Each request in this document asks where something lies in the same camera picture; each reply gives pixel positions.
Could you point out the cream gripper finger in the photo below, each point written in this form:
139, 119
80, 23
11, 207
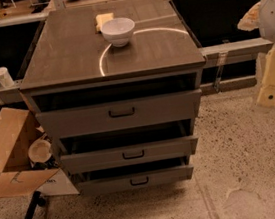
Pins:
250, 20

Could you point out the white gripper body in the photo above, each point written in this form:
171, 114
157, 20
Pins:
274, 16

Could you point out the grey top drawer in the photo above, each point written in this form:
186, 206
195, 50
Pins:
119, 115

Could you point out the grey drawer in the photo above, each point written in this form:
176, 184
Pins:
119, 115
136, 180
130, 155

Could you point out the grey bottom drawer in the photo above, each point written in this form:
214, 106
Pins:
136, 180

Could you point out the grey drawer cabinet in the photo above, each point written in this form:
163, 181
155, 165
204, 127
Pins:
74, 66

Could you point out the grey middle drawer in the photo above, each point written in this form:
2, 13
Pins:
130, 155

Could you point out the white ceramic bowl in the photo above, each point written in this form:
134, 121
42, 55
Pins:
118, 31

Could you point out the yellow sponge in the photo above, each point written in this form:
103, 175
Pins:
103, 18

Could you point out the white paper sheet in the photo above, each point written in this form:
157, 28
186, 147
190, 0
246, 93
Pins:
58, 184

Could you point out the white paper cup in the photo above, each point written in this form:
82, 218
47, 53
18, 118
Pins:
5, 78

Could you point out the brown cardboard box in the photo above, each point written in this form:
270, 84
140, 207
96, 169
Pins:
17, 134

